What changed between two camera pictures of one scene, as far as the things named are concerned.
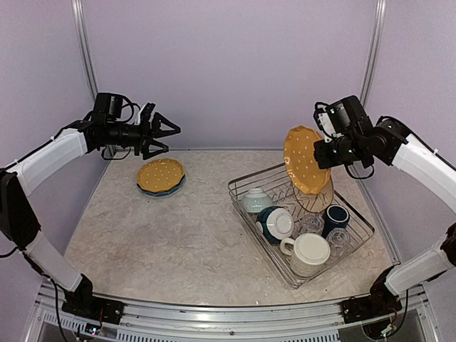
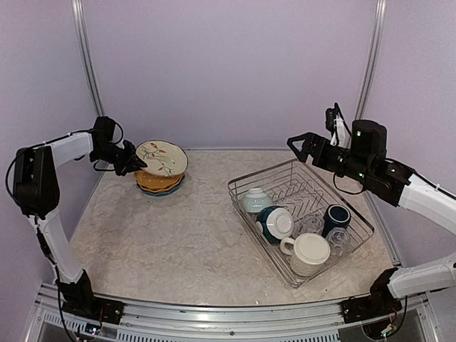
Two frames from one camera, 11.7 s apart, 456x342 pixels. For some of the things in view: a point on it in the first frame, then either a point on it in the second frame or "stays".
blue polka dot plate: (167, 192) stays
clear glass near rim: (339, 239) stays
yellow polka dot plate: (298, 150) -> (149, 179)
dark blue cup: (335, 216) stays
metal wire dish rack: (300, 243) stays
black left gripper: (147, 137) -> (132, 159)
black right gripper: (324, 160) stays
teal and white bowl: (276, 223) stays
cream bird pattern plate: (318, 201) -> (162, 157)
